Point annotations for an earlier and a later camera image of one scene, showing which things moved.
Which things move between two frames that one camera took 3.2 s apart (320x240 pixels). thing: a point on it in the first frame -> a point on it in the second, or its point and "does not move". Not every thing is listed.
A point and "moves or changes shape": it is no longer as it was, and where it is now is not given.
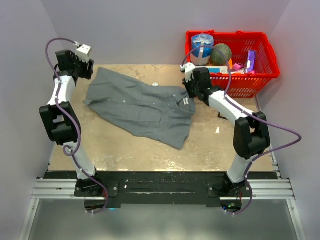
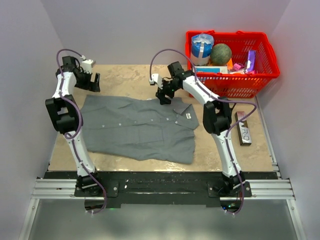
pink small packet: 237,66 does not move
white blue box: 218,69 does not move
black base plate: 162,189 does not move
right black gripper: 187,84 -> 160,94
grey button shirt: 162,113 moves or changes shape
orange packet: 230,64 does not move
